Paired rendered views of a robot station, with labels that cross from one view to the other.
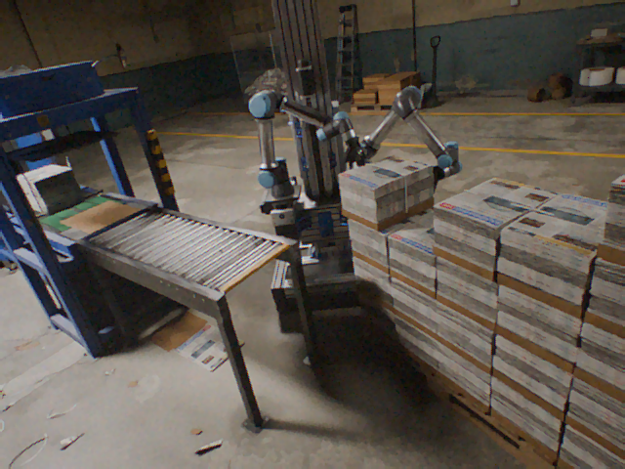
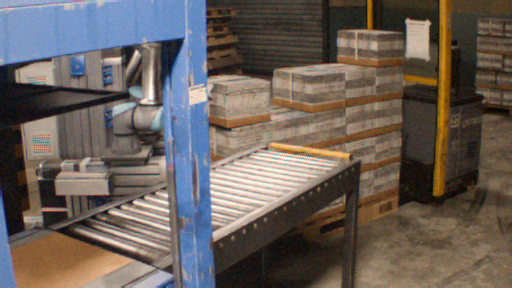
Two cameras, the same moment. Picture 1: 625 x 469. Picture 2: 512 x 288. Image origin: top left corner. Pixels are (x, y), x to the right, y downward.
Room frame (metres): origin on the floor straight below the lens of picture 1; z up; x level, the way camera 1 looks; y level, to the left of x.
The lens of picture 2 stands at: (2.35, 3.01, 1.55)
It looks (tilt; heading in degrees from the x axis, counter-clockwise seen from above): 15 degrees down; 262
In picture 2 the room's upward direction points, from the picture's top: 1 degrees counter-clockwise
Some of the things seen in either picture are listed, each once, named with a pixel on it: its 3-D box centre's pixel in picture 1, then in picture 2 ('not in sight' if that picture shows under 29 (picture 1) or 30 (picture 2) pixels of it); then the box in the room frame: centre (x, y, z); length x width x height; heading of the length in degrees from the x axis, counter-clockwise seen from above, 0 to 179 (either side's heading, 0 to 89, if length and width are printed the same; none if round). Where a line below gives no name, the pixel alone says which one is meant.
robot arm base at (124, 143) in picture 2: (281, 185); (126, 141); (2.53, 0.13, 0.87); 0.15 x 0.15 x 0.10
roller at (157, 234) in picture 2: (134, 231); (143, 233); (2.44, 1.08, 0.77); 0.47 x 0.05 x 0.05; 137
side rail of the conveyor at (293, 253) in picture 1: (213, 231); (175, 193); (2.31, 0.58, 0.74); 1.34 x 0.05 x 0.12; 47
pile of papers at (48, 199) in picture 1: (50, 188); not in sight; (3.20, 1.92, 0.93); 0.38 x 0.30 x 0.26; 47
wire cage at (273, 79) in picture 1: (269, 71); not in sight; (10.08, 0.29, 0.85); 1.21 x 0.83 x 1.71; 47
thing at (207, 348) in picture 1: (210, 345); not in sight; (2.16, 0.77, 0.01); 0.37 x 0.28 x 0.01; 47
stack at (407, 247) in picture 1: (463, 315); (292, 173); (1.56, -0.65, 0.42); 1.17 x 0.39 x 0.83; 29
